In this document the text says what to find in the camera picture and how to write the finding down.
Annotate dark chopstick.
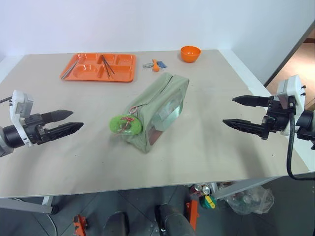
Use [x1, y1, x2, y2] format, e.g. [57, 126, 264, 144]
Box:
[101, 54, 111, 77]
[102, 55, 116, 75]

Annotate clear plastic bag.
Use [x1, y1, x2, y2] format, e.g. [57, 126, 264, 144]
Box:
[224, 185, 275, 216]

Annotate grey table frame bar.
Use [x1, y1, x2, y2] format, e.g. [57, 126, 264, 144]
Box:
[211, 177, 279, 200]
[0, 196, 60, 215]

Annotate green and yellow toy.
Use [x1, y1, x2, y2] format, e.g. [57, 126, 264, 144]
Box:
[198, 194, 218, 210]

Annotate orange metal stand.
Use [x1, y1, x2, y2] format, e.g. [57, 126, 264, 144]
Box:
[72, 214, 91, 236]
[185, 199, 200, 232]

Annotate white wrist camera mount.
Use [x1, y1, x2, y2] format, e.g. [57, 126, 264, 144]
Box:
[8, 89, 35, 148]
[274, 74, 308, 136]

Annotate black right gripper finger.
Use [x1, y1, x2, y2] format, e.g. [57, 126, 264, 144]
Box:
[222, 118, 269, 141]
[231, 95, 271, 108]

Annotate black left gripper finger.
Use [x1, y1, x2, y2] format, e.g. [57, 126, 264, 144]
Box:
[40, 110, 74, 124]
[46, 121, 84, 142]

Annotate green zipper pouch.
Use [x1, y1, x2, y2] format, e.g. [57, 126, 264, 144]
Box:
[120, 72, 190, 154]

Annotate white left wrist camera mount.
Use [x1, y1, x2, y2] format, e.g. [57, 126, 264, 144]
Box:
[8, 89, 35, 148]

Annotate dark rounded shape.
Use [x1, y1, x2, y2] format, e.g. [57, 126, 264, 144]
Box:
[154, 204, 197, 236]
[102, 210, 130, 236]

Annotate orange compartment tray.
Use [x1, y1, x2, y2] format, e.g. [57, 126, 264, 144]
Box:
[60, 53, 137, 83]

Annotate orange plastic bowl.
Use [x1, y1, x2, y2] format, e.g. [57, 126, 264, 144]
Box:
[180, 45, 201, 63]

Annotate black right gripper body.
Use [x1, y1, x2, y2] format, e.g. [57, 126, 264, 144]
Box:
[261, 96, 296, 134]

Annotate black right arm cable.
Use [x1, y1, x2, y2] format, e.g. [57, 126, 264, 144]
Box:
[286, 98, 315, 181]

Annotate green donut plush charm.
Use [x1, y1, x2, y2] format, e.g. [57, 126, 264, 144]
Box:
[109, 106, 144, 137]

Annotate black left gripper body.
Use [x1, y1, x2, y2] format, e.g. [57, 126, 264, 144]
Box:
[23, 113, 52, 146]

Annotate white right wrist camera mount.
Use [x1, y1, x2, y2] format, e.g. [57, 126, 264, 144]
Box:
[274, 74, 308, 136]

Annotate silver metal chopstick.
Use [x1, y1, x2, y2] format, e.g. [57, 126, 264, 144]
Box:
[63, 59, 80, 80]
[61, 59, 79, 79]

